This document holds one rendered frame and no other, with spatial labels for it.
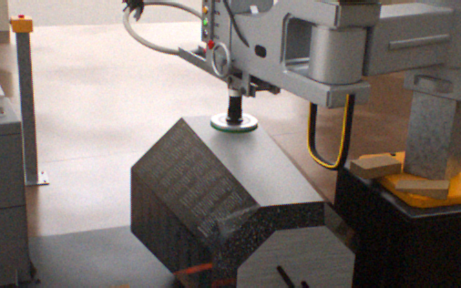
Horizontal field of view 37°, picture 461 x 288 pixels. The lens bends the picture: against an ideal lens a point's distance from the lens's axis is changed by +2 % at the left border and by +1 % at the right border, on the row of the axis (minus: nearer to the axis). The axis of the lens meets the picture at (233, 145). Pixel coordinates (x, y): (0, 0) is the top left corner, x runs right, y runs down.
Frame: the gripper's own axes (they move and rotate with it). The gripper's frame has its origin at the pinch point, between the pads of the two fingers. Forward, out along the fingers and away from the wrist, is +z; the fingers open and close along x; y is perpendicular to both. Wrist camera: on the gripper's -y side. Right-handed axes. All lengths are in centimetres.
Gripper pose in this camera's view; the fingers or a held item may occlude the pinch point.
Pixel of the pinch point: (133, 16)
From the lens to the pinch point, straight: 375.8
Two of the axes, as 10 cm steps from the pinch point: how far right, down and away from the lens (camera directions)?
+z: -2.5, 7.3, 6.3
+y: -5.1, 4.6, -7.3
